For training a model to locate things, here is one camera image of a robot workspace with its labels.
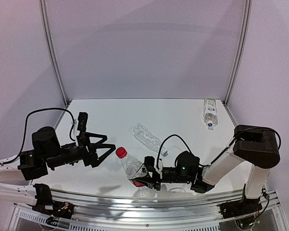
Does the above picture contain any red label plastic bottle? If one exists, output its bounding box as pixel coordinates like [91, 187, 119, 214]
[119, 153, 155, 198]

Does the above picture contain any clear crushed plastic bottle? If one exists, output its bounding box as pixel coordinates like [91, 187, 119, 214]
[132, 123, 168, 157]

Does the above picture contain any red bottle cap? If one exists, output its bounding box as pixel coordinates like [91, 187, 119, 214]
[116, 147, 128, 159]

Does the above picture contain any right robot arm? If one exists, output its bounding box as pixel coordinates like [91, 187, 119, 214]
[132, 125, 281, 200]

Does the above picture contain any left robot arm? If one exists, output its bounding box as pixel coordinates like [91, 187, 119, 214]
[0, 127, 116, 210]

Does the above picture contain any white label bottle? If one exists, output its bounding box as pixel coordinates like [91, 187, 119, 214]
[203, 98, 218, 130]

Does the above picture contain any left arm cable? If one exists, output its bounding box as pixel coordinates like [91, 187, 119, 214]
[0, 107, 78, 167]

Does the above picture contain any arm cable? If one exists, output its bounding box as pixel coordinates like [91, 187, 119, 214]
[157, 127, 280, 169]
[0, 107, 78, 167]

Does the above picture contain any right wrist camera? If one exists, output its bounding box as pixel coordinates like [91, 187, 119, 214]
[144, 156, 163, 179]

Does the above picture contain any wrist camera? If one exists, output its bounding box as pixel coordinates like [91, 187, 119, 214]
[69, 112, 88, 141]
[144, 156, 163, 179]

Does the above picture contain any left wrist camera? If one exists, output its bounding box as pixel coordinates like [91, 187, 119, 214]
[69, 112, 88, 141]

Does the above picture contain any front aluminium rail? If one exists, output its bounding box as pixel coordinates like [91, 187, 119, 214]
[12, 187, 282, 231]

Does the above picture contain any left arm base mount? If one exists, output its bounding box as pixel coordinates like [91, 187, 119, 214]
[32, 183, 75, 225]

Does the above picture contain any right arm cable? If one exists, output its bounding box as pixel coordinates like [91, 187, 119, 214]
[157, 127, 280, 169]

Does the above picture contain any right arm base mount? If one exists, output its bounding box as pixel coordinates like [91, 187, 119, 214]
[219, 186, 263, 219]

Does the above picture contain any left aluminium frame post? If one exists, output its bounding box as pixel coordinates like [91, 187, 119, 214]
[39, 0, 70, 107]

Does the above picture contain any aluminium frame post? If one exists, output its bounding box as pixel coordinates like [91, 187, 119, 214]
[39, 0, 70, 107]
[223, 0, 252, 107]

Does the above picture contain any right aluminium frame post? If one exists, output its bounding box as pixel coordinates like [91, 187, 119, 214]
[223, 0, 252, 107]

